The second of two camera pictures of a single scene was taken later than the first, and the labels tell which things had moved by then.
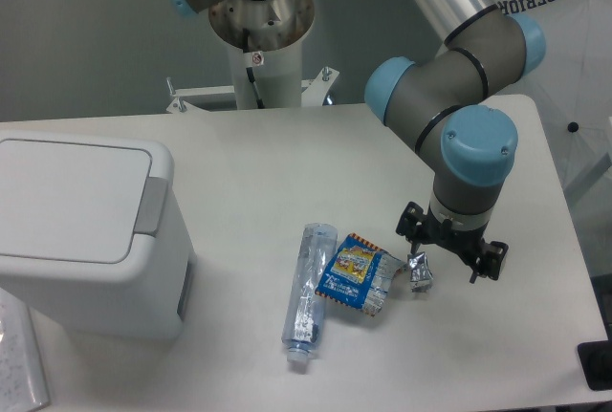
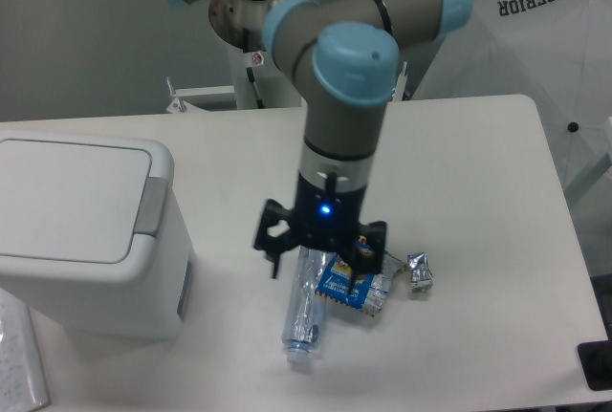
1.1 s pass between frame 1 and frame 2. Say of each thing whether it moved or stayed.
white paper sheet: stayed
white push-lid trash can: stayed
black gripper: moved
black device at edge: stayed
